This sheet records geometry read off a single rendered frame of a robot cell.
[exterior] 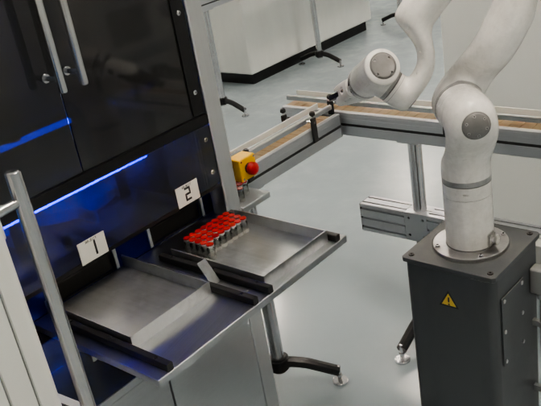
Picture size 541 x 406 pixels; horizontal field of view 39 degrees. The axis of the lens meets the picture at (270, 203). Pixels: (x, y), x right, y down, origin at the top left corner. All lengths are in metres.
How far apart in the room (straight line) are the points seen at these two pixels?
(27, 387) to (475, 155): 1.11
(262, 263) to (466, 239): 0.52
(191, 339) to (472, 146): 0.78
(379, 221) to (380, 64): 1.35
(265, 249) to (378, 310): 1.36
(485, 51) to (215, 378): 1.27
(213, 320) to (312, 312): 1.61
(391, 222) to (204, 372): 1.02
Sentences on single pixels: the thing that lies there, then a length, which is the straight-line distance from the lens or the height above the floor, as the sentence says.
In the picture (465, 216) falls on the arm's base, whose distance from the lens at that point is 1.94.
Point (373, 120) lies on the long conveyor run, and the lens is 2.82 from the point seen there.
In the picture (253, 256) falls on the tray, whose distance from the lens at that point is 2.07.
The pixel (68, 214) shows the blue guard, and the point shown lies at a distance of 1.94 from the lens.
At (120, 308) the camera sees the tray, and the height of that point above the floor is 0.88.
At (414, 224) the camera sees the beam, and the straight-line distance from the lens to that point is 2.94.
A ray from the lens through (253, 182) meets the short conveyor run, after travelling 2.54.
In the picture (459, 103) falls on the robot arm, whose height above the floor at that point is 1.27.
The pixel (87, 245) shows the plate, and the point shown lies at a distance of 1.99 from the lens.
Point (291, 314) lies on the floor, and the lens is 3.43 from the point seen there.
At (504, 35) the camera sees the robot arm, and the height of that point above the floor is 1.40.
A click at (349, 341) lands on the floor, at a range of 3.21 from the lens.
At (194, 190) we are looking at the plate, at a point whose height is 1.02.
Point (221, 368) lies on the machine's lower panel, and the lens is 2.46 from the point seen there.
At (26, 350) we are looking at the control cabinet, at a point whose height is 1.21.
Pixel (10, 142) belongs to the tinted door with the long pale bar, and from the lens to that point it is 1.84.
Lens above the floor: 1.85
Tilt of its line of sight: 24 degrees down
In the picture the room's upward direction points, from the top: 10 degrees counter-clockwise
